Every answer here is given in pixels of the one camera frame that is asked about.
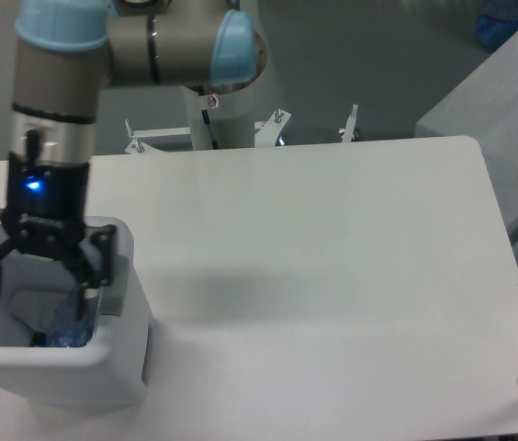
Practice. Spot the blue plastic bag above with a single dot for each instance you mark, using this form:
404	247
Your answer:
497	22

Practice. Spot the white base bracket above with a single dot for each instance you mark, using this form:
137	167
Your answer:
349	132
157	140

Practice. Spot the grey covered side table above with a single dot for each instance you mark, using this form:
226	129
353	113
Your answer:
485	107

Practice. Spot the blue yellow box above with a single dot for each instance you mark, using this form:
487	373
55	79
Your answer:
38	339

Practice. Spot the white right base bracket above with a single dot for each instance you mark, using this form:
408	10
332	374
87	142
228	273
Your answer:
349	132

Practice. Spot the white plastic wrapper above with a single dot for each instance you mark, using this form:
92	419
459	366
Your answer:
36	308

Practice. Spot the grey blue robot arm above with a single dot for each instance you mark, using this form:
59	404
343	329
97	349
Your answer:
67	53

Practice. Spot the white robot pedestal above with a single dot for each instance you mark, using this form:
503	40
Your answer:
222	117

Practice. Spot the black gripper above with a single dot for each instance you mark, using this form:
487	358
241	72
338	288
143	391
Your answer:
44	216

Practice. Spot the clear plastic water bottle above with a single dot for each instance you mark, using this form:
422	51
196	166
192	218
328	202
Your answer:
74	320

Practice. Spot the white left base bracket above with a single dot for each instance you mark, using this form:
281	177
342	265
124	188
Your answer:
157	140

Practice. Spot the white plastic trash can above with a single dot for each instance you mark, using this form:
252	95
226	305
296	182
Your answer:
110	369

